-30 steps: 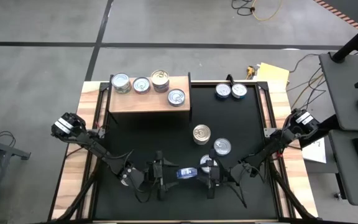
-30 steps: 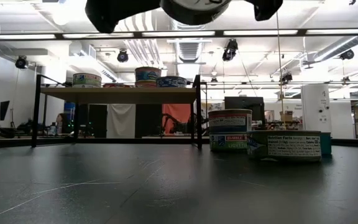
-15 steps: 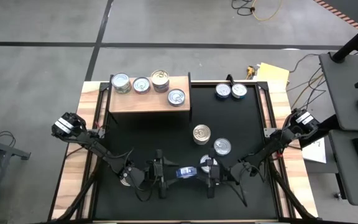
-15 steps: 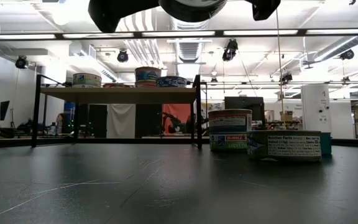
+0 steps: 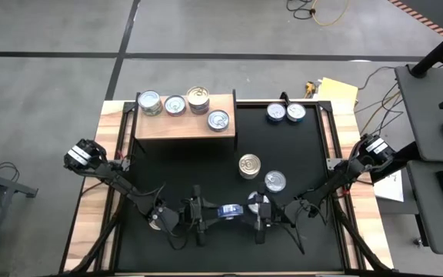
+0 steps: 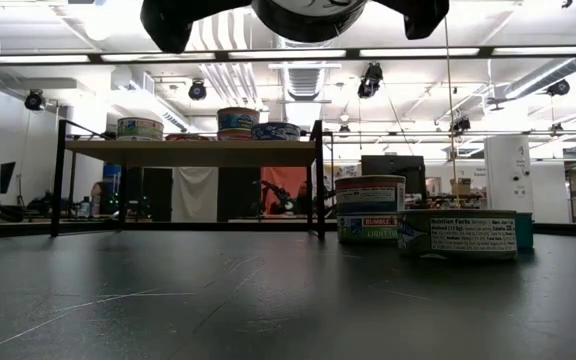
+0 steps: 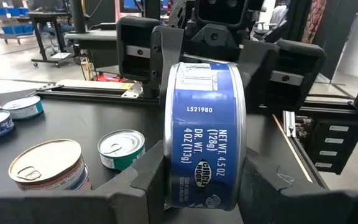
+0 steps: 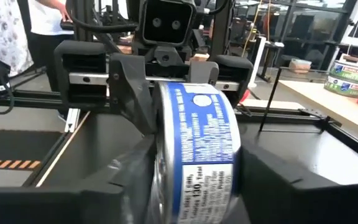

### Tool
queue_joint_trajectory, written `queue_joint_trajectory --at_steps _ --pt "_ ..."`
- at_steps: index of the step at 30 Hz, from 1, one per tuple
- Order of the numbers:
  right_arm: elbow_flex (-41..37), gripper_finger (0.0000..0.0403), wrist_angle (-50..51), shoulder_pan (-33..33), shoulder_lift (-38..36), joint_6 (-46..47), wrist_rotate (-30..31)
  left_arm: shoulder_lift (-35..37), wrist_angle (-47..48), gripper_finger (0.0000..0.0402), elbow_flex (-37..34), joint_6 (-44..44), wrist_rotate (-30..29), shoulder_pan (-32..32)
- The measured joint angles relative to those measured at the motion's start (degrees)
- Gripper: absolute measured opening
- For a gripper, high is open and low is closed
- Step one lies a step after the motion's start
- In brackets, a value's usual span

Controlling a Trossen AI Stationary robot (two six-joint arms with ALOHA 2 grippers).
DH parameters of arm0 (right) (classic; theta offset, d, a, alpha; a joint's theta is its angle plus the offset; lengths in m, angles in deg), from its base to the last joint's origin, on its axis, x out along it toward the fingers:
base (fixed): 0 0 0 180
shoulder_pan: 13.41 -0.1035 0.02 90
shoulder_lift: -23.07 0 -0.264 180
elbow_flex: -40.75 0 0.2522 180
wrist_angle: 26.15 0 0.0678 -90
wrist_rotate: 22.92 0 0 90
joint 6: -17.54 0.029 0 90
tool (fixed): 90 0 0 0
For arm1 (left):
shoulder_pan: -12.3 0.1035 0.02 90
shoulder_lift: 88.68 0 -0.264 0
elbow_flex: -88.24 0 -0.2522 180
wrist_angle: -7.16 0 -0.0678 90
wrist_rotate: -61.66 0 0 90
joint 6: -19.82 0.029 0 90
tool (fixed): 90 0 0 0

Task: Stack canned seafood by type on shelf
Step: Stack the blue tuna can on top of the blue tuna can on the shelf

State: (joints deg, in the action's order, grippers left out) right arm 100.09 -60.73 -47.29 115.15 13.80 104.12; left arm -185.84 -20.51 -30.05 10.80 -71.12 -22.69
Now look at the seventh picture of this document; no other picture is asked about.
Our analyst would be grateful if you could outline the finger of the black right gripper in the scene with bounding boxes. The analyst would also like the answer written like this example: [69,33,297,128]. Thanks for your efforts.
[237,39,280,113]
[150,25,185,109]

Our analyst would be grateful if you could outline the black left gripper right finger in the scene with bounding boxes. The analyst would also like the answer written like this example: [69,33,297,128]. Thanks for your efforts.
[237,147,358,224]

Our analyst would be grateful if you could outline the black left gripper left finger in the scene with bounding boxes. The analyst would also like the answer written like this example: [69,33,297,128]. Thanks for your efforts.
[0,139,167,224]

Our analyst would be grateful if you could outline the teal tuna can with barcode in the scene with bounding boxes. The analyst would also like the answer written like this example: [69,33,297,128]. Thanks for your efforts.
[97,129,146,171]

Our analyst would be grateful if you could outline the dark label tuna can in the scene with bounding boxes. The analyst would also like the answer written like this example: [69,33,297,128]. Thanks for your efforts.
[163,61,247,212]

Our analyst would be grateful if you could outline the tall red blue label can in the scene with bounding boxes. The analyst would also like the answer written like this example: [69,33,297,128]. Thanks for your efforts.
[7,139,92,191]

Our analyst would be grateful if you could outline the black box white slots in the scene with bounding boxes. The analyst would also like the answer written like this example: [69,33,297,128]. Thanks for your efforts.
[293,116,358,175]

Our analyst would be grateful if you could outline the reddish patterned panel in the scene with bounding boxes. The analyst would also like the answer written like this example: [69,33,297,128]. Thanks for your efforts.
[301,0,328,44]

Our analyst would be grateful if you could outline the grey side desk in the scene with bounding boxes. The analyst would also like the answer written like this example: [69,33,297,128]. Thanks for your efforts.
[63,28,119,50]

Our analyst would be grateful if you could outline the black slanted pole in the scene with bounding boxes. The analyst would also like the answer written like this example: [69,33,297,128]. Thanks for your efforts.
[69,0,89,34]

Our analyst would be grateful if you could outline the silver-top tuna can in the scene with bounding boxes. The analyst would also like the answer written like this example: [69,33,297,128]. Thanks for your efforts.
[1,95,45,121]

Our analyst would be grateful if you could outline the black wheeled side table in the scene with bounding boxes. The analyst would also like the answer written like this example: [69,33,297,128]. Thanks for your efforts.
[28,11,74,68]

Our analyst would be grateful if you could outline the blue storage bins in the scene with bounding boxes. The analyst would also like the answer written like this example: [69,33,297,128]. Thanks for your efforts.
[0,6,35,35]

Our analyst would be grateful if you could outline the black metal table frame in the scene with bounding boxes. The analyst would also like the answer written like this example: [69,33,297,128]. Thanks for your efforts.
[35,79,358,190]

